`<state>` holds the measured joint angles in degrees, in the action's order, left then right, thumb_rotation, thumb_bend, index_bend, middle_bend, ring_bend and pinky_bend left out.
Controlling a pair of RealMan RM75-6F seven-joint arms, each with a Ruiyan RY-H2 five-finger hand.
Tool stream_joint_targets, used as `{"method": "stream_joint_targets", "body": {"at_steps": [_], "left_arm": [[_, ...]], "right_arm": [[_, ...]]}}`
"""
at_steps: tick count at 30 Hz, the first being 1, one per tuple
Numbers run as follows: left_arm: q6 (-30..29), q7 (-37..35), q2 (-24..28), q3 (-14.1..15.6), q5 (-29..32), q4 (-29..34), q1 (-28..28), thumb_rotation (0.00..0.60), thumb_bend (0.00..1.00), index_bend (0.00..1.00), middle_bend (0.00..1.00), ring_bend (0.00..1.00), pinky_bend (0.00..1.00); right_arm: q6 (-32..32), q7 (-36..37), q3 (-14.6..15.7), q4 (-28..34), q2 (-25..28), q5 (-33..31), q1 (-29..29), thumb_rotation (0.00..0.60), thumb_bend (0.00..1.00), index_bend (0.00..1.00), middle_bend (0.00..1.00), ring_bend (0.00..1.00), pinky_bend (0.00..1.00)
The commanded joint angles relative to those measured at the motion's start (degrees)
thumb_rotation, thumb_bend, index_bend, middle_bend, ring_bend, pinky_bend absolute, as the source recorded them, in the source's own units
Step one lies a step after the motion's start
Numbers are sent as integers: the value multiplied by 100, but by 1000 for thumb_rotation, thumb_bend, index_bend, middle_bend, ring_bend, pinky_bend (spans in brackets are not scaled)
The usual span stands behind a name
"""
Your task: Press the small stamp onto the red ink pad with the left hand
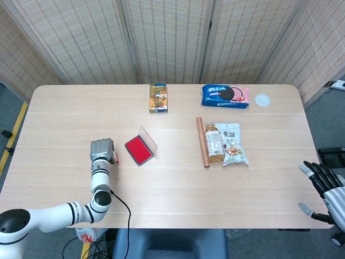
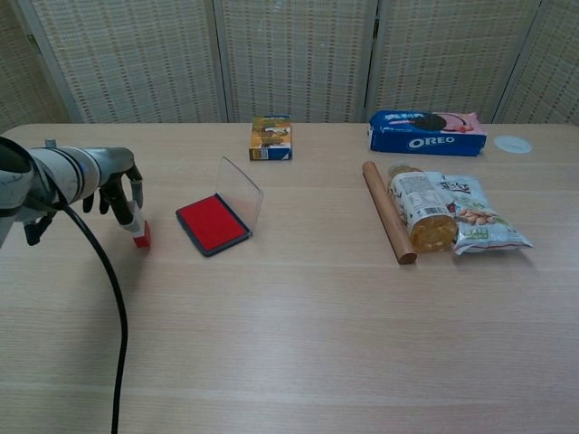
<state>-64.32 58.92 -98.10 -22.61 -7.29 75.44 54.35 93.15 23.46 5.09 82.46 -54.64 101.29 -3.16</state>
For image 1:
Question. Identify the wooden rolling pin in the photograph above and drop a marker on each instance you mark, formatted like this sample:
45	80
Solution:
202	143

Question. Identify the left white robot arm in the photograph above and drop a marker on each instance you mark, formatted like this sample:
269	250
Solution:
54	213

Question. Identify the black foot pedal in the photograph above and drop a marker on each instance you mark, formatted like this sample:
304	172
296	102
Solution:
332	157

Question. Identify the black stand foot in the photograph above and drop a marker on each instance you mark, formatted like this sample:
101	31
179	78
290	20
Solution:
6	133

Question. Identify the yellow blue snack box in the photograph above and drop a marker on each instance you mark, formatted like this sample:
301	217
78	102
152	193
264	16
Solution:
158	98

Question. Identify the white round plastic lid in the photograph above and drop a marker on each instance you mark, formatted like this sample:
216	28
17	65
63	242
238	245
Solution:
262	100

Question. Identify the yellow floor tape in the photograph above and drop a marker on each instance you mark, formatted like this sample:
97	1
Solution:
16	129

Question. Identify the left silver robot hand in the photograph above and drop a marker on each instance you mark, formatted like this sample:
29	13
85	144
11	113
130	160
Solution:
101	149

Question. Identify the woven folding screen panel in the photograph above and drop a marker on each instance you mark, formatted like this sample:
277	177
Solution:
167	40
248	40
318	48
16	59
81	40

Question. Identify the small red stamp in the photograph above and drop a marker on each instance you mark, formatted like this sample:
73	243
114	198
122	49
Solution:
117	158

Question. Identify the amber tea bottle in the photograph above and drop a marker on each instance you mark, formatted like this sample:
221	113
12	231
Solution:
213	143

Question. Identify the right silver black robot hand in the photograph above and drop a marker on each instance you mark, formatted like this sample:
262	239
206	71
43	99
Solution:
332	186

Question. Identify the dark blue chair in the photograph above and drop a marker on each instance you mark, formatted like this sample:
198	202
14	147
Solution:
169	244

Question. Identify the red ink pad clear lid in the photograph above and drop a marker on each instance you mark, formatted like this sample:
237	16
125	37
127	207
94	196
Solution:
138	151

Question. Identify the clear plastic wrap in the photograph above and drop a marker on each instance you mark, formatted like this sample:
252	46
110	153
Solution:
237	233

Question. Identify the clear nut snack bag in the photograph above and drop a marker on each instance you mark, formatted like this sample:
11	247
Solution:
234	151

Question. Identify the blue Oreo cookie pack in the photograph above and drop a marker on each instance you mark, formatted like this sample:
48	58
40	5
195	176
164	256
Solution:
223	97

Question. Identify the white power strip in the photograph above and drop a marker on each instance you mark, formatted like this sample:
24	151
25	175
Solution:
337	84

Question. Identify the black caster wheel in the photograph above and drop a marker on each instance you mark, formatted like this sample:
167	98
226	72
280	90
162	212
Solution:
338	239

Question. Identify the red white plastic bag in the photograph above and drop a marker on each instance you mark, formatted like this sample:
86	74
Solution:
86	236

